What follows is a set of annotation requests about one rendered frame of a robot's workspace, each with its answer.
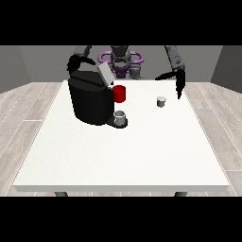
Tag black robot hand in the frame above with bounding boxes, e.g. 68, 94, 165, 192
66, 54, 96, 77
154, 68, 186, 100

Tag small grey coffee pod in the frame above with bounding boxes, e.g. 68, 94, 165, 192
156, 96, 167, 109

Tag pale grey machine lid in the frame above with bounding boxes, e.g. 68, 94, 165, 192
96, 61, 115, 87

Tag black coffee machine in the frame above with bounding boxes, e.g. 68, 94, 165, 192
67, 69, 129, 129

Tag red pod holder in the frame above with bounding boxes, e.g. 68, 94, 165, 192
112, 84, 127, 104

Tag grey robot trunk purple rings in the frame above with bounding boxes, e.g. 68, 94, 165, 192
97, 45, 147, 81

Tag small grey cup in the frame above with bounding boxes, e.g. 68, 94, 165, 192
113, 111, 127, 126

